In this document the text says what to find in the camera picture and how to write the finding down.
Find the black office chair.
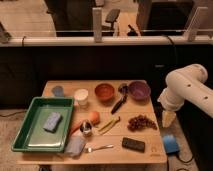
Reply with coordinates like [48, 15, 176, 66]
[102, 9, 120, 36]

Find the black rectangular block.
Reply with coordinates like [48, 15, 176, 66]
[122, 137, 145, 152]

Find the small blue grey cup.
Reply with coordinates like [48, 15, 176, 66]
[52, 86, 64, 97]

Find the silver fork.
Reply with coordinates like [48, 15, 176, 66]
[84, 144, 114, 153]

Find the purple bowl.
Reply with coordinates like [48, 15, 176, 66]
[128, 81, 151, 101]

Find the grey folded cloth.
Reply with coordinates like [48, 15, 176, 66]
[65, 136, 86, 157]

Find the wooden table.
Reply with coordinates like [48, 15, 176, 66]
[17, 79, 168, 166]

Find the white paper cup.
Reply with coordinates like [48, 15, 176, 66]
[74, 89, 89, 107]

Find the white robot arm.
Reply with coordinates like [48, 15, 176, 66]
[157, 64, 213, 127]

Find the dark red grape bunch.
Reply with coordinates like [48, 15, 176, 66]
[127, 115, 157, 131]

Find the orange bowl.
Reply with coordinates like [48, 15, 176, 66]
[95, 83, 115, 102]

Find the green plastic tray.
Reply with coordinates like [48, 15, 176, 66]
[11, 97, 74, 152]

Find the orange carrot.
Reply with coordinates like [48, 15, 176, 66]
[69, 111, 100, 135]

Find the blue sponge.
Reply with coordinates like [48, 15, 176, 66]
[43, 112, 62, 133]

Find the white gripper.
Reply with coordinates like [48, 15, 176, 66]
[157, 88, 182, 128]

